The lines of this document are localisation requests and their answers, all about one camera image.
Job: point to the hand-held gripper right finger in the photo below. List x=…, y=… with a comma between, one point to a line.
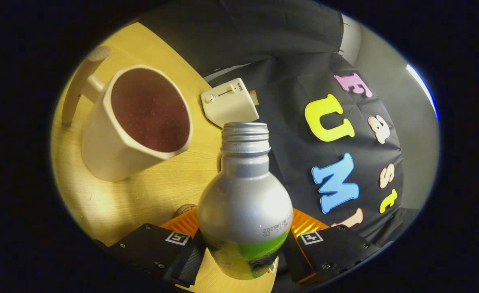
x=341, y=248

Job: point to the wooden table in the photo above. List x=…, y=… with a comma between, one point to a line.
x=142, y=199

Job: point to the silver green juice bottle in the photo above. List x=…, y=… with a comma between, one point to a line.
x=243, y=203

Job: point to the white toaster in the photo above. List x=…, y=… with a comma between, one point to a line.
x=227, y=106

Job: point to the toast slice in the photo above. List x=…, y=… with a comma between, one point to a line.
x=254, y=97

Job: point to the round cork coaster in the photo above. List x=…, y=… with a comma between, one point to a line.
x=186, y=210

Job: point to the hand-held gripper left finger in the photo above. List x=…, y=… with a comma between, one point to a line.
x=154, y=248

